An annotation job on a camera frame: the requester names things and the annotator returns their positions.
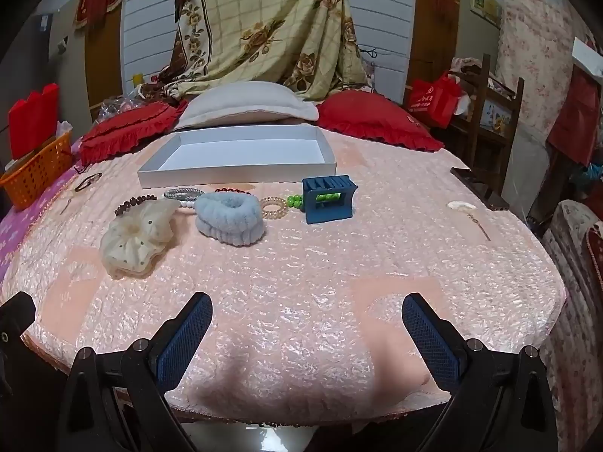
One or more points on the small yellow container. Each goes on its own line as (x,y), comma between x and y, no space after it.
(137,80)

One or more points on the brown wooden door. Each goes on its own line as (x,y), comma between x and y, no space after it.
(436,19)
(106,70)

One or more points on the cream floral checked quilt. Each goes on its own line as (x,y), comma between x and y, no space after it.
(264,9)

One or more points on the pink floral hanging quilt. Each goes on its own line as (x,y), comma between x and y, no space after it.
(532,47)

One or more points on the light blue fluffy scrunchie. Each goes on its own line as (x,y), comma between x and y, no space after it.
(221,233)

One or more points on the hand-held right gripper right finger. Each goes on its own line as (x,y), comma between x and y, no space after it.
(433,339)

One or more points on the heart-shaped red ruffled pillow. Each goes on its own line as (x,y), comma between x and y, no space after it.
(372,117)

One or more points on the red shopping bag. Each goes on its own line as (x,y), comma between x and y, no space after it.
(433,99)

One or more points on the framed wall picture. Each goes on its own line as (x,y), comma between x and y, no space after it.
(485,4)

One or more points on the round red ruffled pillow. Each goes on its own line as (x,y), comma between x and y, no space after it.
(127,127)

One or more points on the red gift box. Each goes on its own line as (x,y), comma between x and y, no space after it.
(33,117)

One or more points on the red hanging cloth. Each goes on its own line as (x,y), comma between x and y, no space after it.
(574,113)

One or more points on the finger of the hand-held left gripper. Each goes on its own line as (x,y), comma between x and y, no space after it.
(16,313)

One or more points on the small metal hairpin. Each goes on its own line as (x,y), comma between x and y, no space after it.
(66,206)

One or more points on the fan-shaped shell hair stick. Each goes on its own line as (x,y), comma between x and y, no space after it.
(459,205)

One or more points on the clear plastic bag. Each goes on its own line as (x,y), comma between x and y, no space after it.
(120,103)

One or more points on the white shallow cardboard box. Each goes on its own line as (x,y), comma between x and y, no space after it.
(235,176)

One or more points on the white tissue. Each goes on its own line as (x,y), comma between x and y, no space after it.
(63,128)

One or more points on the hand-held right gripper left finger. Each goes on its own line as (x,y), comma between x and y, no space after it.
(183,339)

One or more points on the pink quilted bedcover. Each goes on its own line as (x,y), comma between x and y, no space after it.
(301,292)

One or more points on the blue plastic jewelry stand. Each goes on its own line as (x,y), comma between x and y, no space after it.
(325,214)

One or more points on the orange plastic basket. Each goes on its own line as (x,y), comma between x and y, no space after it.
(37,174)

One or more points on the cream dotted scrunchie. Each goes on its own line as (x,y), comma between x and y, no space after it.
(132,240)

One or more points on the purple floral sheet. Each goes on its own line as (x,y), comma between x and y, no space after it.
(19,235)

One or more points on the white pillow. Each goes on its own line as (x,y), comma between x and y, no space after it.
(245,99)

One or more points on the floral upholstered armchair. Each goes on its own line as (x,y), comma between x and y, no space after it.
(574,292)

